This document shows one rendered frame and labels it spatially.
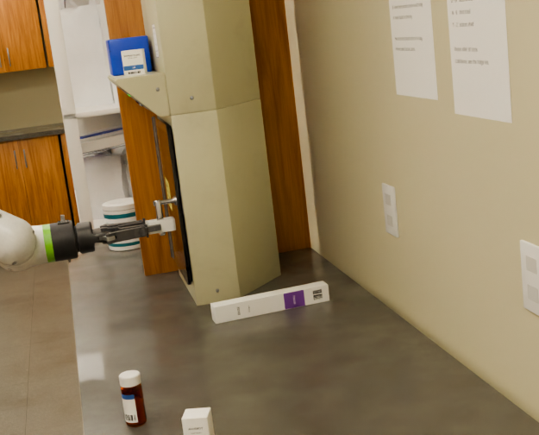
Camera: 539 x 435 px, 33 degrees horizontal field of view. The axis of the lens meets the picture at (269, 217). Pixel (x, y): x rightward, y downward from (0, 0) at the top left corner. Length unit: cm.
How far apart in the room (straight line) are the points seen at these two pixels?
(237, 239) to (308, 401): 71
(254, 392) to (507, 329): 47
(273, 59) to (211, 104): 45
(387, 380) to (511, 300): 28
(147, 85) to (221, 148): 23
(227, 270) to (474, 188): 82
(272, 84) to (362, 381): 113
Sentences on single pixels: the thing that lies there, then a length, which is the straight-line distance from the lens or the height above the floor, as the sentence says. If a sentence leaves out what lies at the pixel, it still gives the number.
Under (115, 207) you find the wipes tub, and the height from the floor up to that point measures 108.
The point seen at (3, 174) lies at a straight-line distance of 723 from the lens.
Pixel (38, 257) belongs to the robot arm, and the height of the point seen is 112.
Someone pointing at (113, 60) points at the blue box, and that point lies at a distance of 235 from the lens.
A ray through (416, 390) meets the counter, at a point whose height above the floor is 94.
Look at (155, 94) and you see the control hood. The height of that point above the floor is 146.
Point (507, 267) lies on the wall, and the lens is 158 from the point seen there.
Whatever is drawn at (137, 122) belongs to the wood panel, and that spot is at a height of 137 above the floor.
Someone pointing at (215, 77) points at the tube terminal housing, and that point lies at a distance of 219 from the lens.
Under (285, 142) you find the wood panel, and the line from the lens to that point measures 261.
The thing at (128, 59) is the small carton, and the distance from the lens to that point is 224.
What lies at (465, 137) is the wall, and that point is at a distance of 165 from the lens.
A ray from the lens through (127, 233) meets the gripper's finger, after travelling 220.
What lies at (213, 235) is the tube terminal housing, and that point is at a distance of 223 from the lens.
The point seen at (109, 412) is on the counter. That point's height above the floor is 94.
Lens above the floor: 160
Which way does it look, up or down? 12 degrees down
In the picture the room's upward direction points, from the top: 7 degrees counter-clockwise
